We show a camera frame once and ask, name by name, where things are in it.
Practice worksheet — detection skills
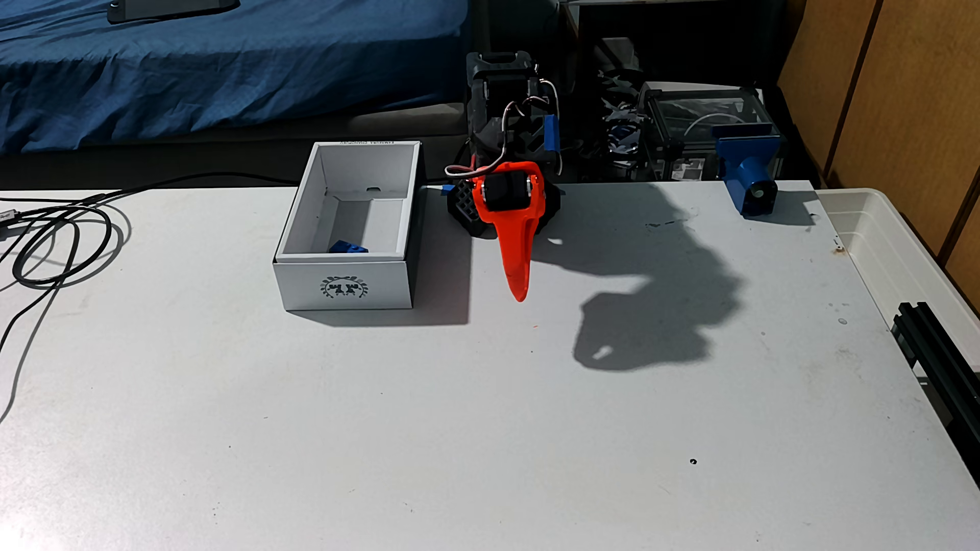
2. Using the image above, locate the white cardboard box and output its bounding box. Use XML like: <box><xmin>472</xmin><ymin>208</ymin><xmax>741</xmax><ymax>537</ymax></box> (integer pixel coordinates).
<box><xmin>273</xmin><ymin>140</ymin><xmax>424</xmax><ymax>312</ymax></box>

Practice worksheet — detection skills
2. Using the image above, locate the grey bed base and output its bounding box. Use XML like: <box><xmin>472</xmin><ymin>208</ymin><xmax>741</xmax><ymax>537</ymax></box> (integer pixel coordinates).
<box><xmin>0</xmin><ymin>103</ymin><xmax>470</xmax><ymax>192</ymax></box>

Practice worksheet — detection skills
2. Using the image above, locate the blue bed sheet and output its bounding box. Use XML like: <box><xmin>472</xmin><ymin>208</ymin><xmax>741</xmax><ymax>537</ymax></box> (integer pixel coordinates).
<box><xmin>0</xmin><ymin>0</ymin><xmax>470</xmax><ymax>156</ymax></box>

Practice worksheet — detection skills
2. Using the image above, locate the white plastic bin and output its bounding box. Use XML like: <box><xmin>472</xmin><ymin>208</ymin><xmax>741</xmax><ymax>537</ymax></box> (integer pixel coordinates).
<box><xmin>815</xmin><ymin>187</ymin><xmax>980</xmax><ymax>384</ymax></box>

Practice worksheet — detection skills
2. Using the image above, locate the wooden cabinet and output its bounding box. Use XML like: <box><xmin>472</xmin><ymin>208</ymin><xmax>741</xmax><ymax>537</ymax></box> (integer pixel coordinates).
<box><xmin>777</xmin><ymin>0</ymin><xmax>980</xmax><ymax>315</ymax></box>

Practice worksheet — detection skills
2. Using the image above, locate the black aluminium extrusion bar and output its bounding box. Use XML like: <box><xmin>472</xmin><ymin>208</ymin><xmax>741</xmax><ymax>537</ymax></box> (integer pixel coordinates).
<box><xmin>890</xmin><ymin>302</ymin><xmax>980</xmax><ymax>487</ymax></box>

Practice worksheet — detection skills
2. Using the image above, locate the clear enclosure with black frame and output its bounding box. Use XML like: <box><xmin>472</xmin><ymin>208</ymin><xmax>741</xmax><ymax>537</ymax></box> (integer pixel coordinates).
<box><xmin>639</xmin><ymin>82</ymin><xmax>774</xmax><ymax>182</ymax></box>

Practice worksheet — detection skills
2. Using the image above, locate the blue printed camera mount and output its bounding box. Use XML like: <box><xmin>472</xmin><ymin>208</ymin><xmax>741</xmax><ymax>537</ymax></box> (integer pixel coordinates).
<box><xmin>714</xmin><ymin>126</ymin><xmax>783</xmax><ymax>217</ymax></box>

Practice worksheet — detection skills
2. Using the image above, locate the black coiled cable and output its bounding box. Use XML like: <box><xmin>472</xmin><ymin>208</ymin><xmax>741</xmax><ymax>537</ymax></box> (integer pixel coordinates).
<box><xmin>0</xmin><ymin>172</ymin><xmax>300</xmax><ymax>290</ymax></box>

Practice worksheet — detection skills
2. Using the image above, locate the thin black cable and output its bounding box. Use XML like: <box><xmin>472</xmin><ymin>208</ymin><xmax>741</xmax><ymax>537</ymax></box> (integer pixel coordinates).
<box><xmin>0</xmin><ymin>222</ymin><xmax>82</xmax><ymax>422</ymax></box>

